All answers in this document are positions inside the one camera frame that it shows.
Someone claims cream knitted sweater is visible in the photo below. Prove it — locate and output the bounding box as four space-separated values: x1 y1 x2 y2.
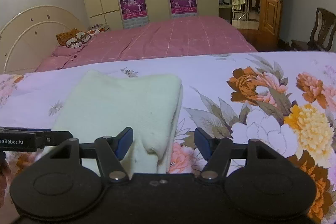
52 71 183 176

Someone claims lavender floral bed sheet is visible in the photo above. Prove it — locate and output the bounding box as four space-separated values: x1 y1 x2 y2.
1 52 335 223

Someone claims cream curved headboard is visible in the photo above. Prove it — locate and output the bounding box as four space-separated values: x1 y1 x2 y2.
1 5 87 74

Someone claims orange patterned pillow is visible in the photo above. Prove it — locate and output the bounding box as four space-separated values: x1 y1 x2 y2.
56 28 100 48

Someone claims dark wooden chair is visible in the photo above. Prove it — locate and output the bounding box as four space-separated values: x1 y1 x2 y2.
291 8 335 52

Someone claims lower left purple poster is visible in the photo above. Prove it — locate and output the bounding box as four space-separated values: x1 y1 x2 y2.
120 0 149 29

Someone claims purple poster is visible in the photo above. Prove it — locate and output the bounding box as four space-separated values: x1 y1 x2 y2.
120 0 149 29
170 0 198 18

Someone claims pink checked bed cover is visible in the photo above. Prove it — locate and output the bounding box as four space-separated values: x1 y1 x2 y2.
36 16 256 72

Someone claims metal stair railing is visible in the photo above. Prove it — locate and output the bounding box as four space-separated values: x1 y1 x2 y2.
232 0 250 21

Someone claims lower right purple poster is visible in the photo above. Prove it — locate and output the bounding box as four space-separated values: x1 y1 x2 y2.
170 0 198 18

